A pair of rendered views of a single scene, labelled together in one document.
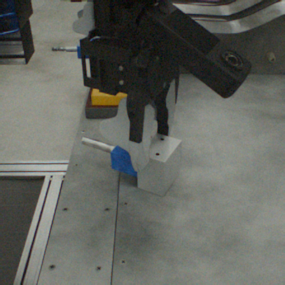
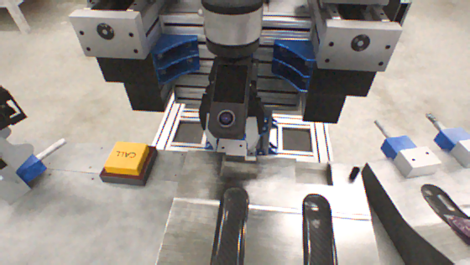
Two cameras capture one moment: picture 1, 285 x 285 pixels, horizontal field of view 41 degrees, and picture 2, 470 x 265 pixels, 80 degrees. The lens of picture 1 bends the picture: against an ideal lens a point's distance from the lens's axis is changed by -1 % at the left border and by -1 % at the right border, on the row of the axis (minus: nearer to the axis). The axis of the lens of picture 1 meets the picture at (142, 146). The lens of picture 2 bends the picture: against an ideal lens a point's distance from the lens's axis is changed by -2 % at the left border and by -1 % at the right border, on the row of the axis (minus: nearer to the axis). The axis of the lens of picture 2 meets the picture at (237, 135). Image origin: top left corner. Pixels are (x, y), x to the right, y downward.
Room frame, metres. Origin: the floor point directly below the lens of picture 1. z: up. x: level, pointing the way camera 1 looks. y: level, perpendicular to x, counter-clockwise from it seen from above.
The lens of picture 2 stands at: (0.79, -0.25, 1.22)
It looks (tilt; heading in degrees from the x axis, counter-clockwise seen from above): 46 degrees down; 96
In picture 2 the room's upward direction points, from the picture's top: straight up
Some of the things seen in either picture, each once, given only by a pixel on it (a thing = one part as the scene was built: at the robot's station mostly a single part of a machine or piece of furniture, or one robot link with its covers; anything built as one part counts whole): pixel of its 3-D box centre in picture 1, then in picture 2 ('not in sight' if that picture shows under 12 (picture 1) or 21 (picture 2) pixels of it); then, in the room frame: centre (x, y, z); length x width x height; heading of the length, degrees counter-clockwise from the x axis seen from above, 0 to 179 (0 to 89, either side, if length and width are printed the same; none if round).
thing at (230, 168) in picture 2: not in sight; (239, 172); (0.77, 0.01, 0.87); 0.05 x 0.05 x 0.04; 0
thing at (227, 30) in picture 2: not in sight; (230, 20); (0.75, 0.10, 1.07); 0.08 x 0.08 x 0.05
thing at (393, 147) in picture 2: not in sight; (396, 145); (1.04, 0.11, 0.86); 0.13 x 0.05 x 0.05; 107
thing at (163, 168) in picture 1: (126, 153); (32, 163); (0.39, 0.02, 0.83); 0.13 x 0.05 x 0.05; 63
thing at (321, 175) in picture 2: not in sight; (310, 179); (0.88, 0.01, 0.87); 0.05 x 0.05 x 0.04; 0
